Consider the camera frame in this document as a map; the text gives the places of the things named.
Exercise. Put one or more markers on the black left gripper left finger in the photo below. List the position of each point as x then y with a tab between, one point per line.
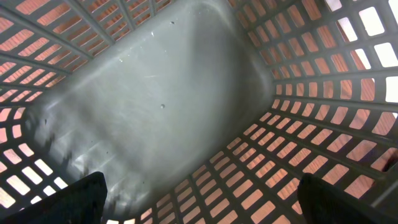
80	203

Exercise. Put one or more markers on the grey plastic mesh basket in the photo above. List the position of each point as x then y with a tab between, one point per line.
199	111

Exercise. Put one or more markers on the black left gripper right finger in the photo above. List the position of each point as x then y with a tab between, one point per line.
323	203

